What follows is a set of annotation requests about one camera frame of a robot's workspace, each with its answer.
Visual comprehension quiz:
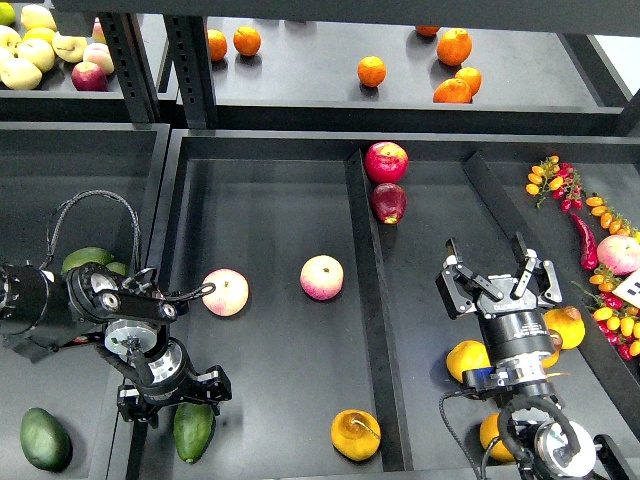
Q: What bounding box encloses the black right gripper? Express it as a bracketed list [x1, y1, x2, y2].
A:
[436, 232, 563, 366]

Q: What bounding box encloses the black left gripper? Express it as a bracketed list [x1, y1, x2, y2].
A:
[116, 349, 233, 425]

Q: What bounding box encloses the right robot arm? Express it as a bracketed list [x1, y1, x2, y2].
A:
[436, 234, 635, 479]

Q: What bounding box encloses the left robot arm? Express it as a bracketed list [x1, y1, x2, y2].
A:
[1, 190, 232, 423]

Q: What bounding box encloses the yellow pear with brown tip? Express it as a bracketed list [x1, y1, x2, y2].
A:
[543, 306, 586, 350]

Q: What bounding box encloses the yellow pear under gripper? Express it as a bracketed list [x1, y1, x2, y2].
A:
[542, 351, 560, 370]

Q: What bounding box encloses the green avocado pile right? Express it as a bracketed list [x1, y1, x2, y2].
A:
[106, 261, 128, 276]

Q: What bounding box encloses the red chili pepper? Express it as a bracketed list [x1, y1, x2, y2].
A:
[569, 212, 599, 271]

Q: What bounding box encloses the pink apple left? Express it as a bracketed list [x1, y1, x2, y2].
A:
[202, 269, 249, 317]

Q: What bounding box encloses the pink apple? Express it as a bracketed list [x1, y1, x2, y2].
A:
[202, 269, 249, 317]
[300, 255, 344, 301]

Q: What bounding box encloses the cherry tomato bunch upper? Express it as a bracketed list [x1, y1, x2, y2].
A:
[525, 155, 583, 212]

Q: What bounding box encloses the cherry tomato bunch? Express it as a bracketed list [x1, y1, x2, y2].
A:
[525, 155, 583, 212]
[572, 264, 639, 362]

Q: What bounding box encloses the pink apple right edge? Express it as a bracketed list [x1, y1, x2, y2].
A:
[596, 235, 639, 276]

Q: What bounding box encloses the cherry tomato bunch lower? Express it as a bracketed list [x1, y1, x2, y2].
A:
[572, 264, 639, 362]

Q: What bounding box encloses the white label card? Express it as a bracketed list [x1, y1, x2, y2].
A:
[613, 270, 640, 308]

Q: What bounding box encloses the dark red apple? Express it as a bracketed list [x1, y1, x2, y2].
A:
[370, 183, 407, 225]

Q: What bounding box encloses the bright red apple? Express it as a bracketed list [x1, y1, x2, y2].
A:
[364, 141, 409, 184]

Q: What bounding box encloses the pink apple centre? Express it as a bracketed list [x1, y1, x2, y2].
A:
[300, 255, 344, 301]

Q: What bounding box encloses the black middle tray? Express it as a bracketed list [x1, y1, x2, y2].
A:
[122, 131, 639, 479]

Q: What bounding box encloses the orange on shelf front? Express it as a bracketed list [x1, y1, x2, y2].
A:
[432, 78, 472, 103]

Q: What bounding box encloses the orange on shelf right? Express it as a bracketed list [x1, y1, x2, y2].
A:
[455, 67, 482, 96]

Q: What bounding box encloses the black left tray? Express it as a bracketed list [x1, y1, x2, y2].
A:
[1, 122, 169, 479]

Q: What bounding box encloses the large orange on shelf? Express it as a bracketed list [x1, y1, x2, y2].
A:
[436, 28, 473, 66]

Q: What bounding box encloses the orange on shelf centre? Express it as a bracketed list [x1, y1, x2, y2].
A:
[357, 56, 387, 88]

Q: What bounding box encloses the orange on shelf top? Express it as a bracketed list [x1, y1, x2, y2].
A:
[415, 25, 440, 37]

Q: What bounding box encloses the black upper shelf tray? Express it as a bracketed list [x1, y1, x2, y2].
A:
[212, 19, 639, 136]

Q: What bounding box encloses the red apple on shelf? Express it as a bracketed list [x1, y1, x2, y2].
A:
[71, 61, 108, 92]

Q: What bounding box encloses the pale peach on shelf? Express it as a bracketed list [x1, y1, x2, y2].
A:
[83, 42, 115, 76]

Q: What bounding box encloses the orange on shelf far left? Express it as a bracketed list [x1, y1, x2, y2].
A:
[207, 29, 228, 62]

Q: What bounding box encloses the black shelf upright left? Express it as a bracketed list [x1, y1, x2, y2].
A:
[98, 12, 161, 123]

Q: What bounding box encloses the black shelf upright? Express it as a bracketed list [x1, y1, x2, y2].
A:
[98, 12, 161, 123]
[163, 14, 218, 130]

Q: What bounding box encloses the black shelf upright right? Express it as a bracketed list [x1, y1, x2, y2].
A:
[163, 14, 218, 130]

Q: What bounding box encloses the orange cherry tomato string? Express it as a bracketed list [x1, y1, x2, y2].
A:
[585, 192, 640, 241]

